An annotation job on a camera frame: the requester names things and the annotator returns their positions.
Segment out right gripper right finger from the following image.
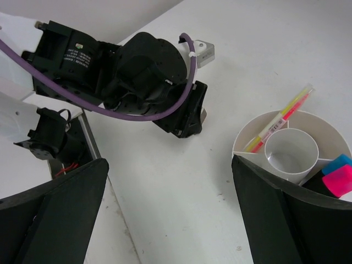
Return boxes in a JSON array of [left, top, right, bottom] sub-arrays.
[[232, 155, 351, 263]]

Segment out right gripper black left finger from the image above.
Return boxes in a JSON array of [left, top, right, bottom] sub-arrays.
[[1, 158, 109, 263]]

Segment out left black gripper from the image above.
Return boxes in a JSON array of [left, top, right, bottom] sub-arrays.
[[103, 32, 208, 138]]

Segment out pink black highlighter marker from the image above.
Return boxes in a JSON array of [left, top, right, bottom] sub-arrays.
[[301, 164, 352, 200]]

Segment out yellow thin highlighter pen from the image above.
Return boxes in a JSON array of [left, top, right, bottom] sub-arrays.
[[241, 84, 316, 153]]

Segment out blue black highlighter marker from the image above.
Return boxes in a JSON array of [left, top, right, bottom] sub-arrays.
[[322, 154, 352, 175]]

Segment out pink thin highlighter pen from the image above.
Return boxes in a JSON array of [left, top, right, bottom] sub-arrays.
[[247, 87, 316, 155]]

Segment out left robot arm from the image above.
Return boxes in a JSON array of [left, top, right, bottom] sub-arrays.
[[1, 13, 214, 138]]

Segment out white round divided container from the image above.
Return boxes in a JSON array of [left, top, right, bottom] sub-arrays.
[[232, 111, 351, 185]]

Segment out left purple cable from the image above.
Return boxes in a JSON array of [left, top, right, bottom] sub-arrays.
[[0, 32, 198, 122]]

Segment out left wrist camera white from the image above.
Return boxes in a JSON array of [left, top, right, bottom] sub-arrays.
[[175, 40, 215, 71]]

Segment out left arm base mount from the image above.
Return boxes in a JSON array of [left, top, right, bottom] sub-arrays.
[[14, 108, 95, 179]]

